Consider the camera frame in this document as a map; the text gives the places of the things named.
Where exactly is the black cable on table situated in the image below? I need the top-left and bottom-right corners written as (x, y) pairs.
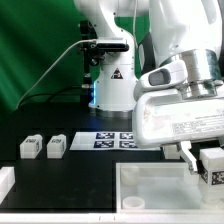
top-left (18, 85), bottom-right (84, 108)

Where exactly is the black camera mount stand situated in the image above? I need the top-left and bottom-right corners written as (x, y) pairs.
top-left (79, 20), bottom-right (98, 102)

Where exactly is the white square tabletop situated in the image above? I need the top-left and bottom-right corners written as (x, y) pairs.
top-left (115, 163), bottom-right (224, 215)

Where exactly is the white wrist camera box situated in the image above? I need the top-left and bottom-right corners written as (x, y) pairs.
top-left (133, 60), bottom-right (188, 100)

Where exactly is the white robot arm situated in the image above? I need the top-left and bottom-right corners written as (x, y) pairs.
top-left (73, 0), bottom-right (224, 172)

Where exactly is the white left obstacle block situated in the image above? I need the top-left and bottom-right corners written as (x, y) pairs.
top-left (0, 167), bottom-right (15, 205)

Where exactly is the paper sheet with markers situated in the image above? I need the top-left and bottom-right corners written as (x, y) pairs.
top-left (69, 131), bottom-right (161, 152)

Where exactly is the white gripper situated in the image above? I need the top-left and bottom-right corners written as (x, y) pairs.
top-left (132, 88), bottom-right (224, 175)

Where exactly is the grey camera cable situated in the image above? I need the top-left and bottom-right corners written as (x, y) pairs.
top-left (15, 38), bottom-right (98, 110)

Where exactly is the black camera on stand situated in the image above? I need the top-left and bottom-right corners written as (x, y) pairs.
top-left (90, 38), bottom-right (129, 52)

